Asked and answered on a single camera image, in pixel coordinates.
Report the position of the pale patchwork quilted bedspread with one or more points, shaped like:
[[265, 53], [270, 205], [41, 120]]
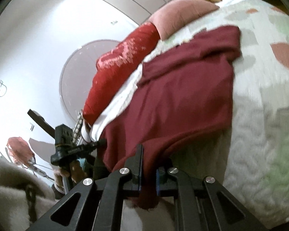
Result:
[[267, 149]]

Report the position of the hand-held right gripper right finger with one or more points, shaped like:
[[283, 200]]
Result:
[[162, 174]]

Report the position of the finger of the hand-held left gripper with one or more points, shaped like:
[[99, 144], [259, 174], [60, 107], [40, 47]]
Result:
[[94, 145], [42, 122]]

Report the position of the red embroidered bolster pillow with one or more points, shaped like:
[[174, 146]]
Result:
[[115, 77]]

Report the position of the person's left hand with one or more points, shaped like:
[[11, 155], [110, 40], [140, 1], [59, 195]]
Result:
[[73, 172]]

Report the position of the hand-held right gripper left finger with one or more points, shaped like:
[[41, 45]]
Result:
[[134, 163]]

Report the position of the red garment on hanger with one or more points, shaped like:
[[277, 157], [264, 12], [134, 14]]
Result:
[[19, 149]]

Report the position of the person's left forearm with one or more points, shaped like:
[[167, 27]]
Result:
[[12, 197]]

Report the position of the maroon fleece garment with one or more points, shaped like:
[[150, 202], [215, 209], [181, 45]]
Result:
[[183, 101]]

